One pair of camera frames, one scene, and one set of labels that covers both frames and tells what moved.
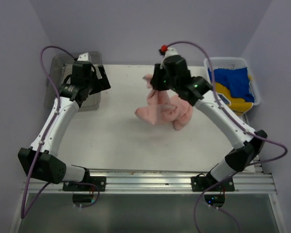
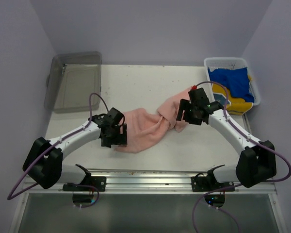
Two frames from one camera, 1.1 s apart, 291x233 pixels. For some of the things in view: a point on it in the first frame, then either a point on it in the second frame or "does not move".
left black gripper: (102, 83) -> (121, 139)
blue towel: (236, 80) does not move
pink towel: (165, 107) -> (144, 127)
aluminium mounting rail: (163, 181) does not move
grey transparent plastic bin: (61, 66) does not move
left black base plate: (100, 181) does not move
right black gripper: (156, 81) -> (185, 104)
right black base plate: (203, 183) does not move
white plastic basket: (234, 62) does not move
